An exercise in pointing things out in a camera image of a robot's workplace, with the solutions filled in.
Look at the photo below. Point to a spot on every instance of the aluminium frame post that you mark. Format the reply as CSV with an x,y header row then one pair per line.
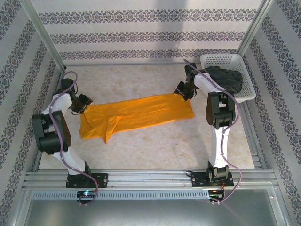
x,y
255,26
44,35

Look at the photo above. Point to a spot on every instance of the aluminium mounting rail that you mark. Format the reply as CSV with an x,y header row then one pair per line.
x,y
150,179

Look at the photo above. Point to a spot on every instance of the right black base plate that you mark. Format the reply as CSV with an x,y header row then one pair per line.
x,y
200,178

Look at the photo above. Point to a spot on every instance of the white plastic basket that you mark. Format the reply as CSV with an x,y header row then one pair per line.
x,y
223,60

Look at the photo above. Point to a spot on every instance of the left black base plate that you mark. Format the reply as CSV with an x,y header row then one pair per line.
x,y
94,180

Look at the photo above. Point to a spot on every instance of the control board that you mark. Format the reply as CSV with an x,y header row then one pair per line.
x,y
216,194
87,193

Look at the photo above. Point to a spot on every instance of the orange t-shirt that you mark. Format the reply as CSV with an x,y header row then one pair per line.
x,y
145,110

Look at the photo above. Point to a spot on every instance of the right control board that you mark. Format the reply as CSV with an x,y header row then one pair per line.
x,y
216,194

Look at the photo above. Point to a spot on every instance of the right aluminium frame post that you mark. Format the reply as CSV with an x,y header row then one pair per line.
x,y
255,26

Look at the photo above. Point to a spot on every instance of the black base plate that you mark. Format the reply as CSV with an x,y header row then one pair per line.
x,y
94,180
200,178

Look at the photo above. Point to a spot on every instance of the left aluminium frame post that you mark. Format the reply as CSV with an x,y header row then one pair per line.
x,y
44,35

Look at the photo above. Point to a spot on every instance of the left control board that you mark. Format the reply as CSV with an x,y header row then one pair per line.
x,y
87,193

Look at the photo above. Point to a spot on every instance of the dark crumpled t-shirt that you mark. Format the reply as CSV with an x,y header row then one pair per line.
x,y
225,77

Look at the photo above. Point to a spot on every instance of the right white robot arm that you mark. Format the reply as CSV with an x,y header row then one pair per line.
x,y
219,110

